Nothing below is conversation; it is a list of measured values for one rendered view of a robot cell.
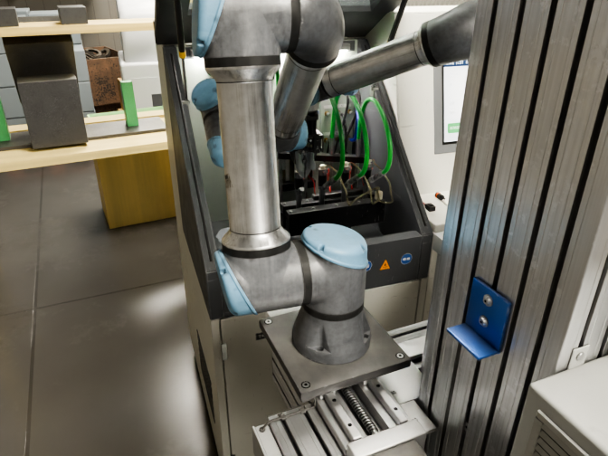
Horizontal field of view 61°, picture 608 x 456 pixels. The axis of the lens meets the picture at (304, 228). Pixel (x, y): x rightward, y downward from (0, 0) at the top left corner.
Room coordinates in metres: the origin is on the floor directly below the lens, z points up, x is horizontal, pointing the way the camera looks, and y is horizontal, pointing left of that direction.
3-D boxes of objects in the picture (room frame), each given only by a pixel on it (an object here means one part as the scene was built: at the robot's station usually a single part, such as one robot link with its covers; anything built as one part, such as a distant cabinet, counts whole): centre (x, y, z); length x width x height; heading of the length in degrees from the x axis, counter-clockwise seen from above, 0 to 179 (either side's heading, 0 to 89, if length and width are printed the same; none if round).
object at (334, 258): (0.79, -0.05, 1.20); 0.13 x 0.12 x 0.14; 107
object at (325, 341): (0.79, -0.05, 1.09); 0.15 x 0.15 x 0.10
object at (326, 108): (1.86, -0.12, 1.20); 0.13 x 0.03 x 0.31; 109
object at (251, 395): (1.29, -0.07, 0.44); 0.65 x 0.02 x 0.68; 109
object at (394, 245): (1.30, -0.06, 0.87); 0.62 x 0.04 x 0.16; 109
